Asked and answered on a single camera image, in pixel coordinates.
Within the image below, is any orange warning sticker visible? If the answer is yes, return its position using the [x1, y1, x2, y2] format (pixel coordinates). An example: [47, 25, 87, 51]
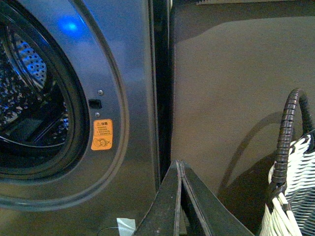
[91, 119, 113, 151]

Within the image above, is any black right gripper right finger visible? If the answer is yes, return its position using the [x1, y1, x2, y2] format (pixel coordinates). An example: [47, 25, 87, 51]
[180, 161, 253, 236]

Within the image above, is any grey front-load washing machine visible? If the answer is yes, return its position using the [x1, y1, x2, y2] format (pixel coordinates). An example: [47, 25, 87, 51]
[0, 0, 160, 236]

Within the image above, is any black white woven basket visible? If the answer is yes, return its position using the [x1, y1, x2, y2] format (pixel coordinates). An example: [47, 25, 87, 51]
[259, 130, 315, 236]

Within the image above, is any brown cabinet panel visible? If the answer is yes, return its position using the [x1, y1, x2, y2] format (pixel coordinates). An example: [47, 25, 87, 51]
[171, 0, 315, 233]

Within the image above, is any dark wrapped basket handle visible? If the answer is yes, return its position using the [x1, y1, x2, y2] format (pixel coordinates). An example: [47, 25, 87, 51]
[268, 88, 314, 199]

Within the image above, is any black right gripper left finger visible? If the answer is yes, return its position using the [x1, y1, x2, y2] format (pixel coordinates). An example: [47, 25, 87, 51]
[134, 160, 182, 236]

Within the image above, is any black door latch slot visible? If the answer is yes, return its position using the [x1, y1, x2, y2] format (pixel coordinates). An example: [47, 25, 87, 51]
[88, 99, 102, 109]

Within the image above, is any steel perforated drum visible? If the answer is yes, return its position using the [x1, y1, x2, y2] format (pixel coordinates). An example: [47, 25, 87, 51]
[0, 25, 69, 148]

